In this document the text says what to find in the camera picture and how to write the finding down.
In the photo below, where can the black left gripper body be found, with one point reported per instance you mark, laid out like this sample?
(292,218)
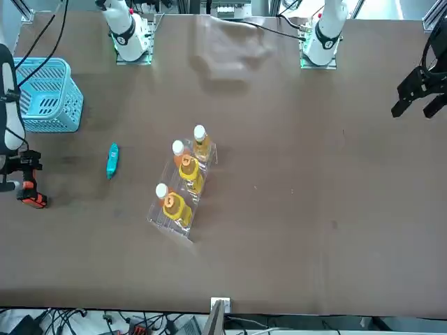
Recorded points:
(419,83)

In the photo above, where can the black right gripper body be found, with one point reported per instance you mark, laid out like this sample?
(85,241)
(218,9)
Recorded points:
(15,164)

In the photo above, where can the orange black barcode scanner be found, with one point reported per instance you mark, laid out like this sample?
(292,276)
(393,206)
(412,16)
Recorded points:
(33,199)

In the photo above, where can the teal potato chips packet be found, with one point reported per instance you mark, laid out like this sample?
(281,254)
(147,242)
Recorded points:
(112,162)

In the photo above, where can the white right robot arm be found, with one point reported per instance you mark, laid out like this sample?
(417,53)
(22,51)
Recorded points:
(125,35)

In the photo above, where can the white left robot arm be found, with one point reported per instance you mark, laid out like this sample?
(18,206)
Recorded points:
(326,35)

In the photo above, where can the light blue plastic basket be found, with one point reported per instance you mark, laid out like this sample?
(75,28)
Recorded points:
(52,129)

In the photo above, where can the clear acrylic stepped shelf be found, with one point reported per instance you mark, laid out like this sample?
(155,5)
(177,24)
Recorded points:
(164,223)

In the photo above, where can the orange juice bottle white cap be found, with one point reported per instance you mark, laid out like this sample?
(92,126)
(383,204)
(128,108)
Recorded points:
(177,148)
(161,191)

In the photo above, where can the yellow drink bottle orange cap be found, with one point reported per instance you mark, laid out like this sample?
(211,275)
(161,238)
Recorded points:
(174,206)
(190,171)

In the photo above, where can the pale tea bottle green label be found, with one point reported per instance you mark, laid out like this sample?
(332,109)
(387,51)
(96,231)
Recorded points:
(202,148)

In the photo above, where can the grey socket strip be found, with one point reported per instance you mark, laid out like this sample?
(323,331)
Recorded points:
(227,11)

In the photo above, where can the red black plug block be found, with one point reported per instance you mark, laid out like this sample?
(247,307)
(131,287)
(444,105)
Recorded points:
(139,328)

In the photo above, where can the aluminium corner post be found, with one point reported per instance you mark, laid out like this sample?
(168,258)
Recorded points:
(431,21)
(26,14)

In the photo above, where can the aluminium frame post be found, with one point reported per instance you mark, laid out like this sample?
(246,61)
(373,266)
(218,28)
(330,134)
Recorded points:
(216,321)

